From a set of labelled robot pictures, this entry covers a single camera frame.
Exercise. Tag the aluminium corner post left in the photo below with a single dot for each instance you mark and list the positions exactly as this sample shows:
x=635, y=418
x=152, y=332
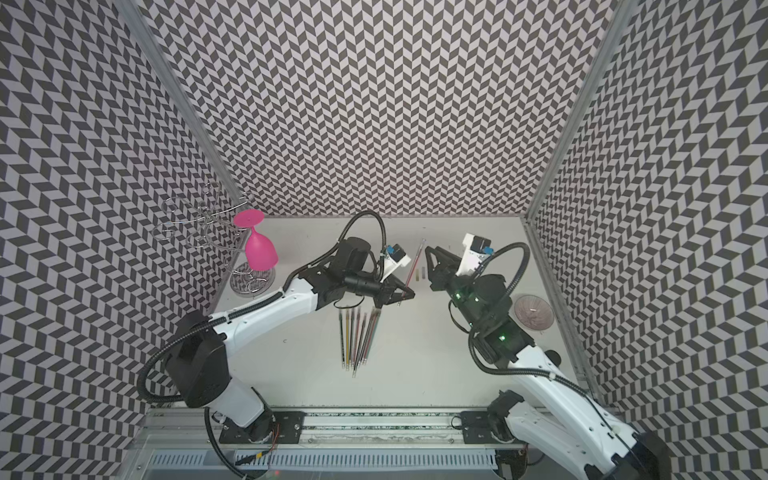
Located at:
x=130, y=13

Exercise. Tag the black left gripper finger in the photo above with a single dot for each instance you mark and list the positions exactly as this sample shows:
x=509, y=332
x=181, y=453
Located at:
x=399, y=285
x=397, y=298

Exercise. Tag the aluminium corner post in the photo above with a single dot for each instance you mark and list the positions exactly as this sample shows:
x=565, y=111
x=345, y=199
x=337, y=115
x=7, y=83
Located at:
x=611, y=41
x=130, y=13

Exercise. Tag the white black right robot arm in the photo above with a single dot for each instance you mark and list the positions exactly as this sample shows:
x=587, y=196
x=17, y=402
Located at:
x=551, y=413

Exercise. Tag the wire glass rack stand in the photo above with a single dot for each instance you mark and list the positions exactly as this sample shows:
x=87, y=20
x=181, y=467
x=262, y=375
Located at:
x=205, y=223

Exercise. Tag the aluminium corner post right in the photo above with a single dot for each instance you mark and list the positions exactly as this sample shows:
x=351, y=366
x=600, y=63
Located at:
x=611, y=41

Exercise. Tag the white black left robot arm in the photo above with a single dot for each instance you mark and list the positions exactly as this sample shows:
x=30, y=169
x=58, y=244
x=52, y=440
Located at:
x=320, y=269

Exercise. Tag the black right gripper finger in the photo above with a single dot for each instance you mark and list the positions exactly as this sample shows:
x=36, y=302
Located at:
x=431, y=264
x=440, y=252

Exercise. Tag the dark blue pencil purple cap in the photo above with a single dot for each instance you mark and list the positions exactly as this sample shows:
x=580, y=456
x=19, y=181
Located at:
x=361, y=337

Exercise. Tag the teal pencil clear cap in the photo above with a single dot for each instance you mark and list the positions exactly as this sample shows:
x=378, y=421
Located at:
x=371, y=339

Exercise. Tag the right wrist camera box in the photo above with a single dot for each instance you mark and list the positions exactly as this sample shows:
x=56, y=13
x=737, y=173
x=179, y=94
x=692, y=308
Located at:
x=476, y=250

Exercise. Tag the clear pink glass dish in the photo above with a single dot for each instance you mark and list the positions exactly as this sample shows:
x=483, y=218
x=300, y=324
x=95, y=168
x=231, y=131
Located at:
x=534, y=312

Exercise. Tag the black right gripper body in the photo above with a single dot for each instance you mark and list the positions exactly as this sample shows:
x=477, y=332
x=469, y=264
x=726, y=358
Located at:
x=449, y=279

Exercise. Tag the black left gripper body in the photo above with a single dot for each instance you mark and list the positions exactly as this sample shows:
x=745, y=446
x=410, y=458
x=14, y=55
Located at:
x=383, y=293

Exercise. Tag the black pencil purple cap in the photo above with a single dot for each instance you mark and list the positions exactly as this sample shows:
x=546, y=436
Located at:
x=351, y=336

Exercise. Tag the pink plastic wine glass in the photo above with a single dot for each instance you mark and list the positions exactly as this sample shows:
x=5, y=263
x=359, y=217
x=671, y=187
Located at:
x=260, y=252

